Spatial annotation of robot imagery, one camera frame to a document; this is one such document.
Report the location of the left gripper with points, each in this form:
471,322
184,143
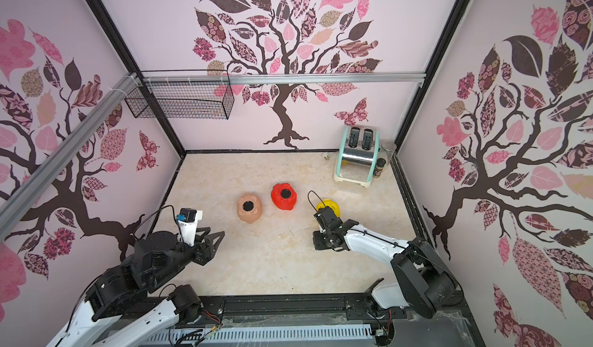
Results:
207,250

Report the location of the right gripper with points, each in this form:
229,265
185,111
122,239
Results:
330,226

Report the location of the yellow piggy bank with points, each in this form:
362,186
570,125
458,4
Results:
329,203

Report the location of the red piggy bank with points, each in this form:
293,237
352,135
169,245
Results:
281,203

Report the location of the peach piggy bank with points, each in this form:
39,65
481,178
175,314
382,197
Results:
249,208

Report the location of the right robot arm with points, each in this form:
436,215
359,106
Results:
422,280

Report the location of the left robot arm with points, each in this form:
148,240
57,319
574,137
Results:
111,295

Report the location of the mint chrome toaster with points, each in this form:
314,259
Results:
359,147

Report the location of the glass jar behind toaster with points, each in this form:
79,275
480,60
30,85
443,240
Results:
386,152

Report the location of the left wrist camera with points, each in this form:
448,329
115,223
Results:
160,253

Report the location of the black base frame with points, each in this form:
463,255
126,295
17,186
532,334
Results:
452,325

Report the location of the white slotted cable duct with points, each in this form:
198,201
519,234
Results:
278,335

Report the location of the left aluminium rail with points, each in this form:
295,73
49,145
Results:
20,202

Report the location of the aluminium rail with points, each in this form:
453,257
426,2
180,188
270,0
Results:
386,77
20,202

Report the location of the black wire basket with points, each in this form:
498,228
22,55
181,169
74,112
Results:
183,94

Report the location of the back aluminium rail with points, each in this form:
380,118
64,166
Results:
386,77

